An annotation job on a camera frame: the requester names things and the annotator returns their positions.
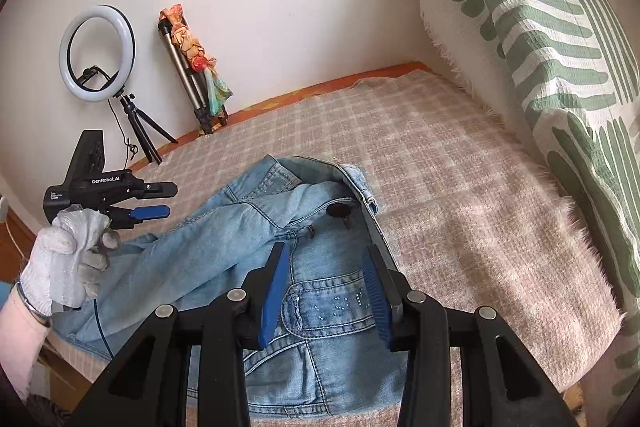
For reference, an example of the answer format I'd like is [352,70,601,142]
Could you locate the green white patterned cushion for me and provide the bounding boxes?
[405,0,640,408]

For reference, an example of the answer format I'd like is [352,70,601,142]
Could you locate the white ring light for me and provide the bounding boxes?
[58,5,136,98]

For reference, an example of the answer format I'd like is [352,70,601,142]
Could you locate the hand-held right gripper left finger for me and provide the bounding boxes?
[67,242,292,427]

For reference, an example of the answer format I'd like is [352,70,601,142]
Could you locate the person's left forearm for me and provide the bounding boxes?
[0,291,52,395]

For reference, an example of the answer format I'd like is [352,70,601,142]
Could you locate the beige checked blanket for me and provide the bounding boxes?
[50,69,627,427]

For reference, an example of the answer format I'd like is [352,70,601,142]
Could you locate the thin black ring light cable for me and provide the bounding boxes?
[108,99,139,158]

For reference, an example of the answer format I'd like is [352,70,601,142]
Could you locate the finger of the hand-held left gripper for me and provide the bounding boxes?
[106,203,171,231]
[137,181,179,199]

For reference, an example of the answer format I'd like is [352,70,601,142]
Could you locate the dark wristband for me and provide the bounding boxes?
[15,281,54,324]

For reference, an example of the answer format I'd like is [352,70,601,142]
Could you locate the wooden bed frame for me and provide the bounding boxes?
[0,209,51,288]

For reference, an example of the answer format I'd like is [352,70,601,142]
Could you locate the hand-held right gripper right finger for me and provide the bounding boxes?
[362,245,576,427]

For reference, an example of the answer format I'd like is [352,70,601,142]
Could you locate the small black tripod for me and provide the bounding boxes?
[112,92,179,166]

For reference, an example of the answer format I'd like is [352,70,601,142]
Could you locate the folded silver tripod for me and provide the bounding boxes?
[157,19,230,136]

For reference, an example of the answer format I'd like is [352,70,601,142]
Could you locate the light blue denim pants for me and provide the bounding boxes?
[52,154,417,419]

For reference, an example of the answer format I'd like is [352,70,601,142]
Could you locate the person's left hand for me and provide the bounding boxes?
[20,209,121,315]

